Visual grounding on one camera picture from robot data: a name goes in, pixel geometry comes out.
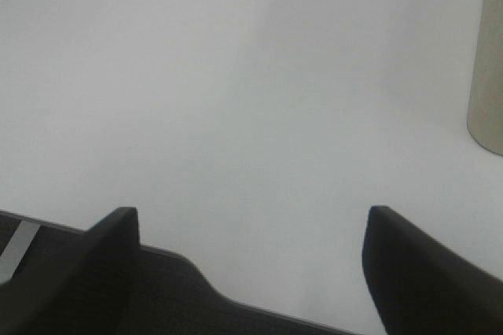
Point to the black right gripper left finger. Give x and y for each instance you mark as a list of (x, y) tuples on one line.
[(83, 288)]

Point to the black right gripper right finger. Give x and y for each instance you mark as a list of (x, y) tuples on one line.
[(419, 286)]

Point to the beige box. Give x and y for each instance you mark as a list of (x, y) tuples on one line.
[(484, 117)]

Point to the grey perforated plastic basket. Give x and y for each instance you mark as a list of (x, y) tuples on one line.
[(169, 296)]

